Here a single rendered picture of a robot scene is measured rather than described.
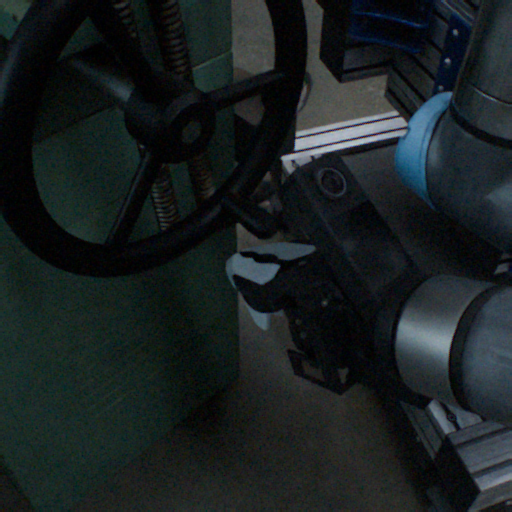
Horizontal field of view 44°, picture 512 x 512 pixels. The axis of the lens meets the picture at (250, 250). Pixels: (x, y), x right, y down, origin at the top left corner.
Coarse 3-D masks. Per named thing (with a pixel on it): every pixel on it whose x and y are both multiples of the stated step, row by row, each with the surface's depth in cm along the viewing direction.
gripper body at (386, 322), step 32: (288, 288) 44; (320, 288) 43; (416, 288) 39; (288, 320) 48; (320, 320) 43; (352, 320) 43; (384, 320) 38; (288, 352) 48; (320, 352) 44; (352, 352) 44; (384, 352) 38; (320, 384) 47; (352, 384) 45; (384, 384) 43
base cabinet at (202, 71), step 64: (64, 128) 65; (64, 192) 69; (192, 192) 84; (0, 256) 68; (192, 256) 92; (0, 320) 72; (64, 320) 80; (128, 320) 90; (192, 320) 102; (0, 384) 78; (64, 384) 88; (128, 384) 99; (192, 384) 115; (0, 448) 86; (64, 448) 97; (128, 448) 111
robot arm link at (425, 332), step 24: (432, 288) 37; (456, 288) 36; (480, 288) 35; (408, 312) 37; (432, 312) 36; (456, 312) 35; (408, 336) 36; (432, 336) 35; (408, 360) 36; (432, 360) 35; (408, 384) 38; (432, 384) 36
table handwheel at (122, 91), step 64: (64, 0) 36; (0, 64) 37; (64, 64) 54; (128, 64) 43; (0, 128) 38; (128, 128) 49; (192, 128) 48; (0, 192) 41; (128, 192) 51; (64, 256) 47; (128, 256) 53
